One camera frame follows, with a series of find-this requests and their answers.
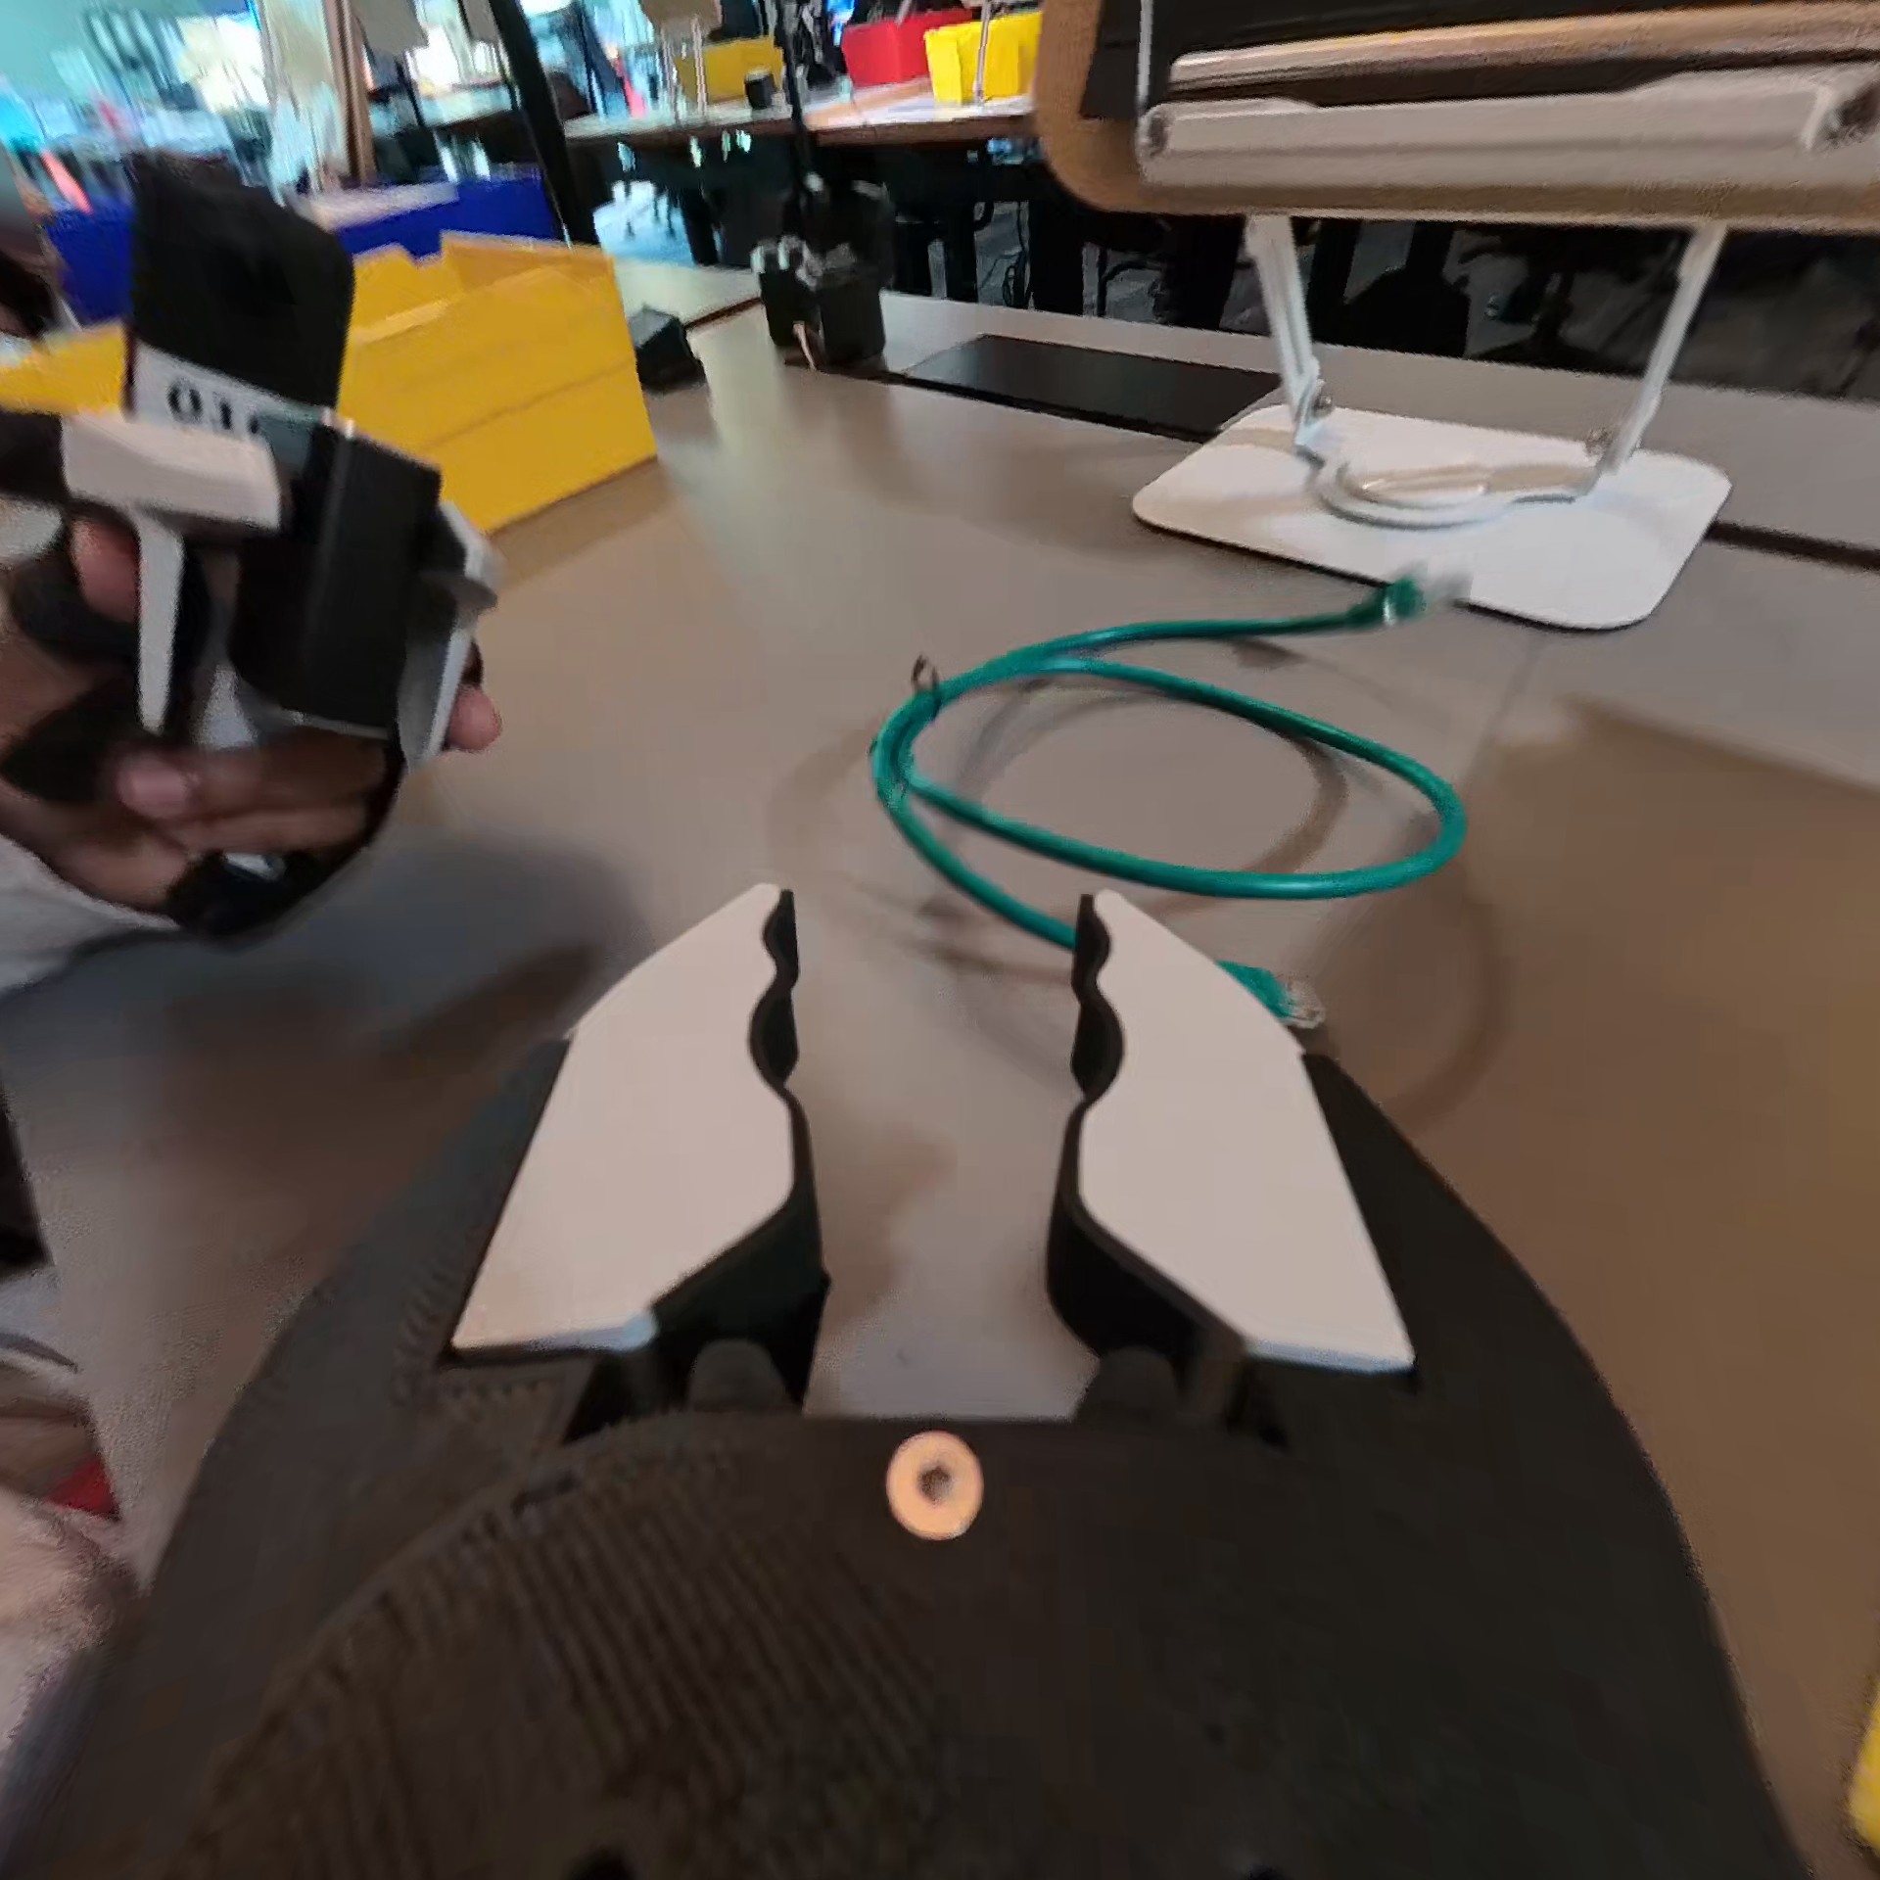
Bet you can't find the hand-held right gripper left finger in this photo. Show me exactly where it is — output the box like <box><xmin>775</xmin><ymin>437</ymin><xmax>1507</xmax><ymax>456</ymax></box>
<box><xmin>453</xmin><ymin>885</ymin><xmax>829</xmax><ymax>1398</ymax></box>

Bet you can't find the white metal stand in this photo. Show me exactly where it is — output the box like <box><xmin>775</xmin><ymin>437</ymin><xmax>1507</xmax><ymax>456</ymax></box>
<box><xmin>1131</xmin><ymin>218</ymin><xmax>1734</xmax><ymax>633</ymax></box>

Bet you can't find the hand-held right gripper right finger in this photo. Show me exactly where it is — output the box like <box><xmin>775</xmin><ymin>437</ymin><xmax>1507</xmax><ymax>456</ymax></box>
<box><xmin>1045</xmin><ymin>888</ymin><xmax>1420</xmax><ymax>1412</ymax></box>

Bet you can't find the person's left forearm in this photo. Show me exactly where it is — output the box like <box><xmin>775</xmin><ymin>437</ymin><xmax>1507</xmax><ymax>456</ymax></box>
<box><xmin>0</xmin><ymin>844</ymin><xmax>171</xmax><ymax>1001</ymax></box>

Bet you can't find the green ethernet cable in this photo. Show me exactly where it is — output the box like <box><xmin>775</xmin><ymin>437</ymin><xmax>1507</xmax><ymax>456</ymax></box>
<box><xmin>869</xmin><ymin>576</ymin><xmax>1470</xmax><ymax>1030</ymax></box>

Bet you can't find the black desk cable hatch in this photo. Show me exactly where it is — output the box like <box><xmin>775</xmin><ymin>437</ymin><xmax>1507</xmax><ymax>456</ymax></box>
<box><xmin>903</xmin><ymin>337</ymin><xmax>1281</xmax><ymax>443</ymax></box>

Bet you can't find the black slanted pole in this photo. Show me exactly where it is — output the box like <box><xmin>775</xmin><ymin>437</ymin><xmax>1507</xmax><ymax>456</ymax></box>
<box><xmin>478</xmin><ymin>0</ymin><xmax>606</xmax><ymax>249</ymax></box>

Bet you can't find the long work table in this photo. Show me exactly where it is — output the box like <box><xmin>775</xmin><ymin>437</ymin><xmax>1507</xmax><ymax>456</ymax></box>
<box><xmin>564</xmin><ymin>80</ymin><xmax>1052</xmax><ymax>150</ymax></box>

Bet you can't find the large yellow plastic bin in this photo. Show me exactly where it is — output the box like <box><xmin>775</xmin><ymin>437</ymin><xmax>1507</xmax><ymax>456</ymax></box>
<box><xmin>0</xmin><ymin>235</ymin><xmax>660</xmax><ymax>533</ymax></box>

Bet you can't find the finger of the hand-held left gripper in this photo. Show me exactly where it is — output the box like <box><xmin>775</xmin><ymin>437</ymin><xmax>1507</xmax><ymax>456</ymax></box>
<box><xmin>64</xmin><ymin>415</ymin><xmax>284</xmax><ymax>734</ymax></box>
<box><xmin>394</xmin><ymin>503</ymin><xmax>503</xmax><ymax>768</ymax></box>

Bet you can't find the blue plastic bin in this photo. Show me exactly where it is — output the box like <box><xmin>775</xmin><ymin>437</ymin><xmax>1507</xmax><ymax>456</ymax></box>
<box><xmin>41</xmin><ymin>172</ymin><xmax>567</xmax><ymax>318</ymax></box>

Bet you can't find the black pole clamp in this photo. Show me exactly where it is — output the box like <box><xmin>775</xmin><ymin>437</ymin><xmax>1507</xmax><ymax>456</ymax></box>
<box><xmin>752</xmin><ymin>235</ymin><xmax>894</xmax><ymax>371</ymax></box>

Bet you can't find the person's left hand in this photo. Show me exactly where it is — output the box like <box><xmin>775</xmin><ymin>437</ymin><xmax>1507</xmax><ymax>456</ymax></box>
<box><xmin>0</xmin><ymin>515</ymin><xmax>503</xmax><ymax>914</ymax></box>

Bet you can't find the small red bin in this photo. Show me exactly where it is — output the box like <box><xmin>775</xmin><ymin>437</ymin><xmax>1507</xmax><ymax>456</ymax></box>
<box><xmin>841</xmin><ymin>12</ymin><xmax>971</xmax><ymax>88</ymax></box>

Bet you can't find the small yellow bin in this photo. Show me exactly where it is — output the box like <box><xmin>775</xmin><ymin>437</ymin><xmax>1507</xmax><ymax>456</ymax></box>
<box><xmin>676</xmin><ymin>40</ymin><xmax>789</xmax><ymax>106</ymax></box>
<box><xmin>925</xmin><ymin>12</ymin><xmax>1045</xmax><ymax>106</ymax></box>

